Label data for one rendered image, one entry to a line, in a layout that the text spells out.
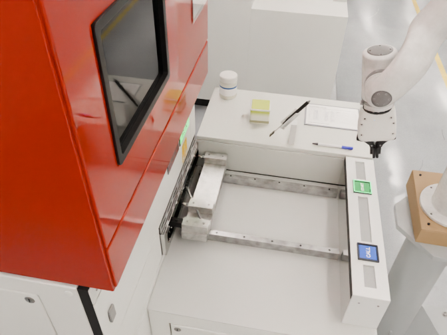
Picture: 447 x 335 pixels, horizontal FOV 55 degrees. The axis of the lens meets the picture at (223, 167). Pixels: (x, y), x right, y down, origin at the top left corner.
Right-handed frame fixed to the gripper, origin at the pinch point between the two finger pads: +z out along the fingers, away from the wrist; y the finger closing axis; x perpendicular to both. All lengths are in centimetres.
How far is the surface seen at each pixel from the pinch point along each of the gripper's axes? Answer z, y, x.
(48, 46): -68, -41, -65
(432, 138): 126, 57, 169
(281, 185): 21.3, -30.4, 8.0
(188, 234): 13, -56, -22
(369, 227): 15.8, -2.3, -16.2
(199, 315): 20, -48, -45
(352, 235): 14.4, -7.1, -20.5
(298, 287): 25.4, -22.7, -31.0
